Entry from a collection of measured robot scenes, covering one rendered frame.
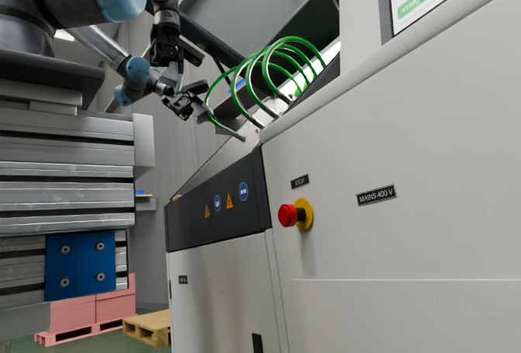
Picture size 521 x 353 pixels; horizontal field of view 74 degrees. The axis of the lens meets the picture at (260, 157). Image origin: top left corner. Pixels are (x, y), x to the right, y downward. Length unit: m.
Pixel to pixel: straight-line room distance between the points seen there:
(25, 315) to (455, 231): 0.59
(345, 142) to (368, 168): 0.05
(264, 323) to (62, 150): 0.46
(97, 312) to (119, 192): 4.89
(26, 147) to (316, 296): 0.46
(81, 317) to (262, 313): 4.70
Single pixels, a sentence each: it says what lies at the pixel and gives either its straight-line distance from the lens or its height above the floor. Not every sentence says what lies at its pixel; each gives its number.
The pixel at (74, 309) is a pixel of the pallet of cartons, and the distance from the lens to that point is 5.31.
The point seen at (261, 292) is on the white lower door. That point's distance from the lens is 0.71.
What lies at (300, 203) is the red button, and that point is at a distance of 0.57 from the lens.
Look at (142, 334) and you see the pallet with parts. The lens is 4.39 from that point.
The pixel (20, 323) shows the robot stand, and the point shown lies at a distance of 0.66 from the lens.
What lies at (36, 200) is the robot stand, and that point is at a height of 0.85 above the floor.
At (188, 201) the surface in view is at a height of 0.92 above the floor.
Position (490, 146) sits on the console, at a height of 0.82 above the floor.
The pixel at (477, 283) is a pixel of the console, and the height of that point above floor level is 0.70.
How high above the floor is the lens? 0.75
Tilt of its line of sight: 15 degrees up
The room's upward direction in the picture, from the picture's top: 8 degrees counter-clockwise
